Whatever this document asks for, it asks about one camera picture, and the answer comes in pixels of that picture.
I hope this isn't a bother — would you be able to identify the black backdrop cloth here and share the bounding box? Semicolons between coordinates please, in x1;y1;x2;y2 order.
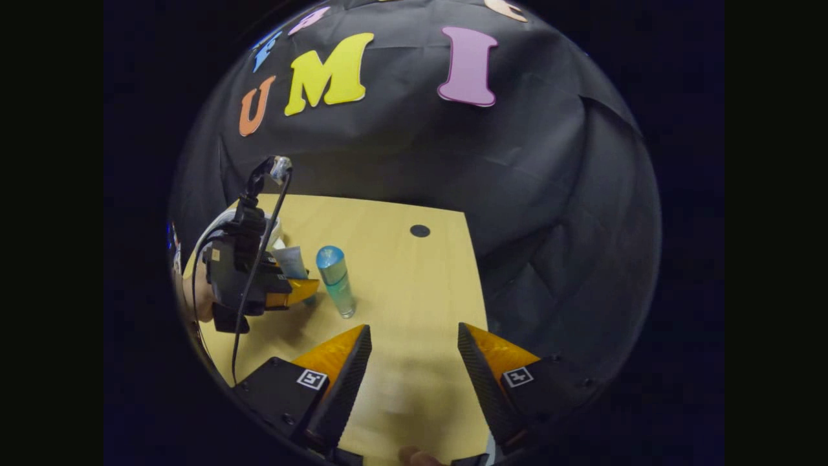
169;0;662;415

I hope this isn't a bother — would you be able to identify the pale blue cream tube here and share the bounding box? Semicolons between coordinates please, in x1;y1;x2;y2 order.
272;246;310;280

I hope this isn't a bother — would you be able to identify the blue skincare bottle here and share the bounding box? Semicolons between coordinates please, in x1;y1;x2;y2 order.
316;245;358;319

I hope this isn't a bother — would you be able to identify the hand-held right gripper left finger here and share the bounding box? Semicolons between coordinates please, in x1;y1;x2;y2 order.
233;324;373;454

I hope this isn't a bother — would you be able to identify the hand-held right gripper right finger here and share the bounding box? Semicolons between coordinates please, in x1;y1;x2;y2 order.
457;322;599;454

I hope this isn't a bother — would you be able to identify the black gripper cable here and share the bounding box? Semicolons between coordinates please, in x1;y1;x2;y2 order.
192;168;293;384

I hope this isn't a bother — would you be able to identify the white suitcase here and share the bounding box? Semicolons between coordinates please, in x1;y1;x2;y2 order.
194;207;287;254

